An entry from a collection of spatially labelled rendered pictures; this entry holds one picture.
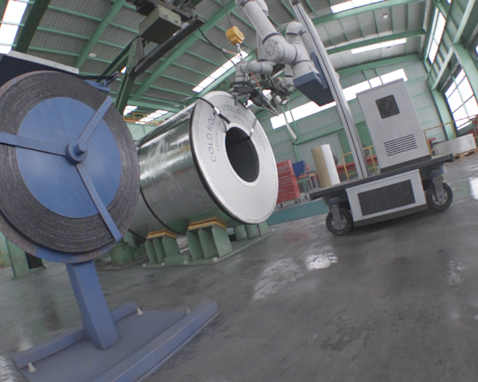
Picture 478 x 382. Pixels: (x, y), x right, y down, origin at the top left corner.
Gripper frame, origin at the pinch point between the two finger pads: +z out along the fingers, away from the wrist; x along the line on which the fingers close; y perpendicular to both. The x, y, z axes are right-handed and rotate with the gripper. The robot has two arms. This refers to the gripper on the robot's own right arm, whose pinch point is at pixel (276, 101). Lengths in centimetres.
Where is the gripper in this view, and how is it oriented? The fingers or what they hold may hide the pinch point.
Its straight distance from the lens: 274.0
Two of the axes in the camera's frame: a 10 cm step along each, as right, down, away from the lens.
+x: 5.7, 4.7, -6.8
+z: -5.6, 8.3, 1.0
